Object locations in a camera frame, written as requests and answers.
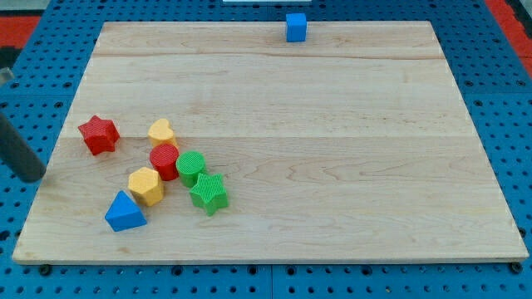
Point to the yellow hexagon block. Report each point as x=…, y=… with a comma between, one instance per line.
x=146, y=186

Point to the yellow heart block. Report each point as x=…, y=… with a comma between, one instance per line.
x=161, y=133

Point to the large wooden board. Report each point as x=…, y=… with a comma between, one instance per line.
x=354, y=146

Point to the blue triangle block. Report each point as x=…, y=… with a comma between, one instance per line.
x=124, y=213

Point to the red star block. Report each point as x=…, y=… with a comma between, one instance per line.
x=100, y=135

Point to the red cylinder block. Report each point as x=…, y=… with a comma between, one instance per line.
x=163, y=159

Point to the blue cube block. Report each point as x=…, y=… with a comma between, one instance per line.
x=296, y=27

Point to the green cylinder block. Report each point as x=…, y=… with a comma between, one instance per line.
x=189, y=165

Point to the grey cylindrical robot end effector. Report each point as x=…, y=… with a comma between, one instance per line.
x=18, y=155

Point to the green star block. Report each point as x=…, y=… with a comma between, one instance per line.
x=209, y=193

